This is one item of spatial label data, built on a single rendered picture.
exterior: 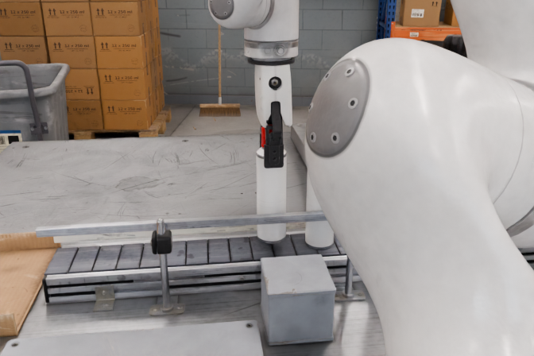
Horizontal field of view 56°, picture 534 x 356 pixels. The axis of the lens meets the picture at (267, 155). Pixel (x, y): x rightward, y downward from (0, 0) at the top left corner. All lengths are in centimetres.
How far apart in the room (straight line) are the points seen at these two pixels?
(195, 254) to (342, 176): 62
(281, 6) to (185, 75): 483
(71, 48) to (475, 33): 393
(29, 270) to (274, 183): 48
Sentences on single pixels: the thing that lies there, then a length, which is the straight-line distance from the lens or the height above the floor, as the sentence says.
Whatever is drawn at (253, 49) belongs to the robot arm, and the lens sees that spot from 78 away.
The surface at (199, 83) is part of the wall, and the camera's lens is 555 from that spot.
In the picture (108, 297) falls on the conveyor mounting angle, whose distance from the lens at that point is 91.
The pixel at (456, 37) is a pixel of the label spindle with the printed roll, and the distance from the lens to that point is 155.
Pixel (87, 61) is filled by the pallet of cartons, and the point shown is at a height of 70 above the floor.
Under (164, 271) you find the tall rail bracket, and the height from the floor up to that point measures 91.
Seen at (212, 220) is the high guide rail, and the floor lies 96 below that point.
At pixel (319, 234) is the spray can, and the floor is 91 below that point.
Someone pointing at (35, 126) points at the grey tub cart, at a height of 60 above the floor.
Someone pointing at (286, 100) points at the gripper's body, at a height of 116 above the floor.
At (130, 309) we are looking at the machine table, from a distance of 88.
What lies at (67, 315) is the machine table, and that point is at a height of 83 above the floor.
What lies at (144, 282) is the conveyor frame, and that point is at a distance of 89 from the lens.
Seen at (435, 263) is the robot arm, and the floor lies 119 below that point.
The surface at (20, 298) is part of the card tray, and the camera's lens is 97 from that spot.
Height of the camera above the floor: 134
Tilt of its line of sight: 20 degrees down
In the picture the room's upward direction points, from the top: straight up
